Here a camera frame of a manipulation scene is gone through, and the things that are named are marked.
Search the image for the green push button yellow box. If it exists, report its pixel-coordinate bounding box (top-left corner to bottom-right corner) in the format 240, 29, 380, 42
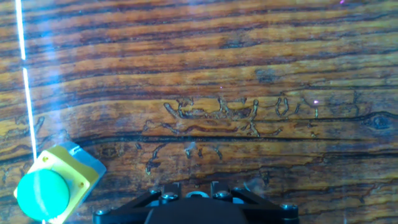
14, 141, 107, 224

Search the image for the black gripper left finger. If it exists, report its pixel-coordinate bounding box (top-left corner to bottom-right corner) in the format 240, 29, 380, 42
92, 182, 183, 224

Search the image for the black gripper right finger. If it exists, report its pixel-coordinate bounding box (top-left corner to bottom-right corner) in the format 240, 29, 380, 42
210, 181, 300, 224

